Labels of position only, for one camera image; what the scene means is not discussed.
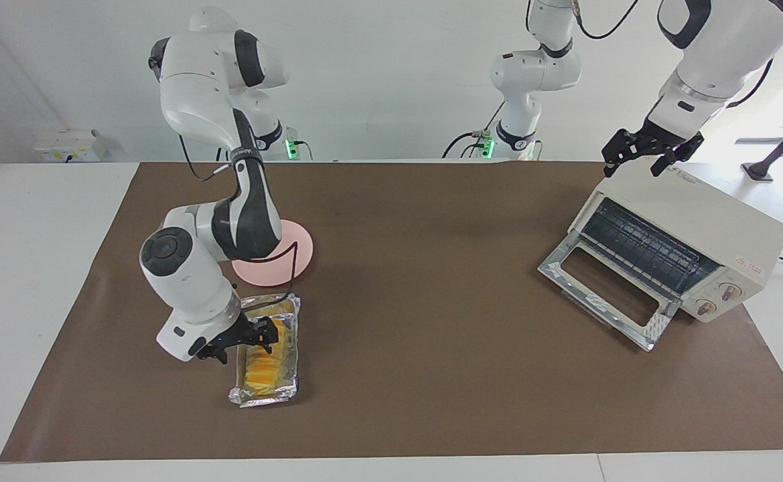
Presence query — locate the aluminium foil tray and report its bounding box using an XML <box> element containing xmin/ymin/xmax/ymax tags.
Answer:
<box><xmin>228</xmin><ymin>295</ymin><xmax>302</xmax><ymax>408</ymax></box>

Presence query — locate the white toaster oven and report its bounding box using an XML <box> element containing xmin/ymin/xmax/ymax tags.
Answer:
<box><xmin>569</xmin><ymin>161</ymin><xmax>783</xmax><ymax>324</ymax></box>

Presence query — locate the white power box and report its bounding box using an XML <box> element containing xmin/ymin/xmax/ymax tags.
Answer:
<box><xmin>33</xmin><ymin>129</ymin><xmax>109</xmax><ymax>163</ymax></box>

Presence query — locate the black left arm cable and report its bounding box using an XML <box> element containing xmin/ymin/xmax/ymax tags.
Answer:
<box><xmin>572</xmin><ymin>0</ymin><xmax>641</xmax><ymax>41</ymax></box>

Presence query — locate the black left base cable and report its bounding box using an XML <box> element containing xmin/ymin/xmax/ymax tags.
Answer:
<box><xmin>441</xmin><ymin>100</ymin><xmax>506</xmax><ymax>160</ymax></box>

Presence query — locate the golden bread loaf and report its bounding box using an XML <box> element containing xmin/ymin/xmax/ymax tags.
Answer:
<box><xmin>244</xmin><ymin>320</ymin><xmax>297</xmax><ymax>397</ymax></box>

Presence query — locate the pink round plate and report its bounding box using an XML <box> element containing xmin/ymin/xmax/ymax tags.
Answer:
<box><xmin>231</xmin><ymin>219</ymin><xmax>314</xmax><ymax>288</ymax></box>

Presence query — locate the brown paper mat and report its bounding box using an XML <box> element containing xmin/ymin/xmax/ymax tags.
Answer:
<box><xmin>0</xmin><ymin>161</ymin><xmax>783</xmax><ymax>463</ymax></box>

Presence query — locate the glass oven door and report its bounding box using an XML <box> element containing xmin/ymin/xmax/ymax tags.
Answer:
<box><xmin>537</xmin><ymin>231</ymin><xmax>683</xmax><ymax>352</ymax></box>

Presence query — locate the metal oven wire rack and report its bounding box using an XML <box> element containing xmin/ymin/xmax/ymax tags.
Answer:
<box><xmin>580</xmin><ymin>197</ymin><xmax>723</xmax><ymax>295</ymax></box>

